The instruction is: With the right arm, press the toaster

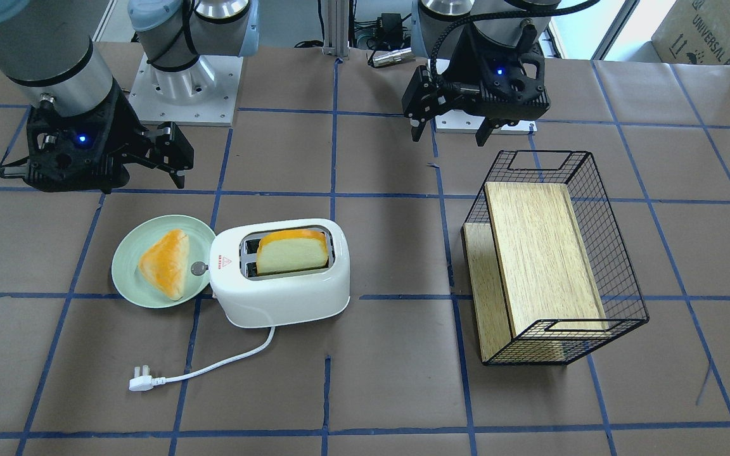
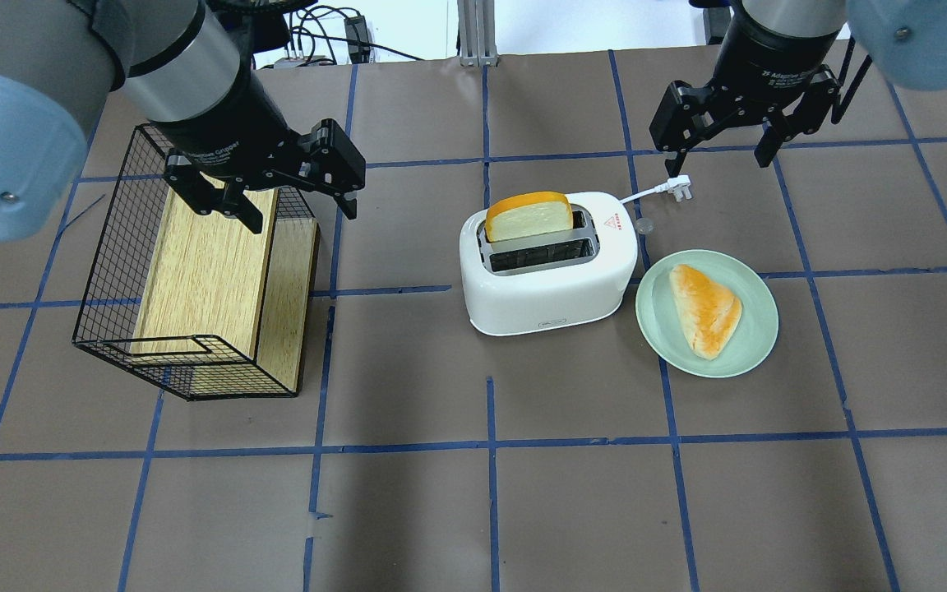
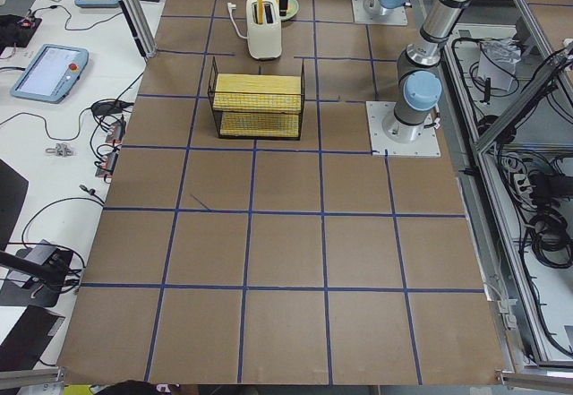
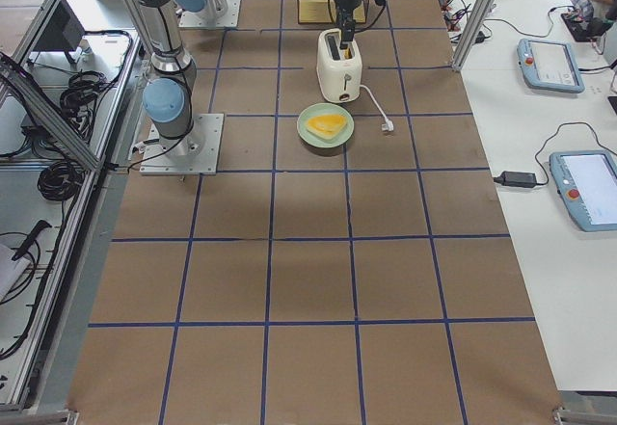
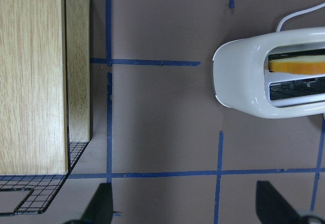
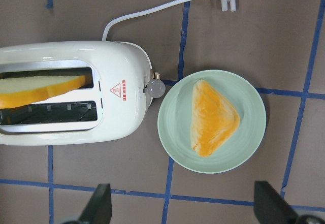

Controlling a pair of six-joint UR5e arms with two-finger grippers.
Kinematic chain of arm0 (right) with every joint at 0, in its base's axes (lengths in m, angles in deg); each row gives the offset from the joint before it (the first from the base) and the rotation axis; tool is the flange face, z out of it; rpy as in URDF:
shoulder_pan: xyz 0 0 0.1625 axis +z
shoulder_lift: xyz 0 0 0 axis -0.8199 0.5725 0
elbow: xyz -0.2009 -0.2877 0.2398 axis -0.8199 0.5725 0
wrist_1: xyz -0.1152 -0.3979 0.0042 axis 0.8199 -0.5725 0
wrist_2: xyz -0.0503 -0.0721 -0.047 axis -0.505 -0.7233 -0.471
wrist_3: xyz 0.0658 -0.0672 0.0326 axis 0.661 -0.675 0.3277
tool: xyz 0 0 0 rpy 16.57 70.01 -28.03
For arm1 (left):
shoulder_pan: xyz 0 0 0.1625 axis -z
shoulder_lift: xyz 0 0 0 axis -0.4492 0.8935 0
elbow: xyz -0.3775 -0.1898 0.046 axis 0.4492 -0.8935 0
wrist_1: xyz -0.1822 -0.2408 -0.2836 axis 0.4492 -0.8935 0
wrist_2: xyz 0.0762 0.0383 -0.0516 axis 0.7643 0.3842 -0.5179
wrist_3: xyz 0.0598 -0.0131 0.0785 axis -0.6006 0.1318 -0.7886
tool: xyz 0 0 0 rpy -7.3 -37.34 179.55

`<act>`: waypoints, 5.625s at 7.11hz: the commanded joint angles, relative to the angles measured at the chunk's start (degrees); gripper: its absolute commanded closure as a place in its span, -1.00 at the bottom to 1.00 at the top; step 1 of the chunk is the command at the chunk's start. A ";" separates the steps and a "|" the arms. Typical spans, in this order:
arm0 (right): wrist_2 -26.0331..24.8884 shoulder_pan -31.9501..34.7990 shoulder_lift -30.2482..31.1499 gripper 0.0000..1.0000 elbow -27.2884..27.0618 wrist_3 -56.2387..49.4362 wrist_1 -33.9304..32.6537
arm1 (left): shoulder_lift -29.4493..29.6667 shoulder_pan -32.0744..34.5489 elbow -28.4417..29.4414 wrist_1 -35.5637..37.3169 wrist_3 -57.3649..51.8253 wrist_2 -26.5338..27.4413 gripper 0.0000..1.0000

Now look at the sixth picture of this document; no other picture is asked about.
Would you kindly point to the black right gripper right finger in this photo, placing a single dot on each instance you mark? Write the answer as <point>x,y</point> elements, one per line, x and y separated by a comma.
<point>269,207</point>

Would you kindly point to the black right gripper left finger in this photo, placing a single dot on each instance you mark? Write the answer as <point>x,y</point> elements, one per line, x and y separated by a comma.
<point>98,208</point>

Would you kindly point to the white two-slot toaster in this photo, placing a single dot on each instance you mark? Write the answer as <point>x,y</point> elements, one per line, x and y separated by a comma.
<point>110,106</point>

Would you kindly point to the bread slice in toaster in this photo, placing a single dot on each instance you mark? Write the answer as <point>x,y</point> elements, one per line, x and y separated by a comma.
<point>17,92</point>

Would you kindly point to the triangular toasted bread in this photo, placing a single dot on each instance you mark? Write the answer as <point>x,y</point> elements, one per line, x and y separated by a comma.
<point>214,119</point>

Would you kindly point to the light green plate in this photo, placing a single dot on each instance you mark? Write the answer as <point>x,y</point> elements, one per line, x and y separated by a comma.
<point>174,121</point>

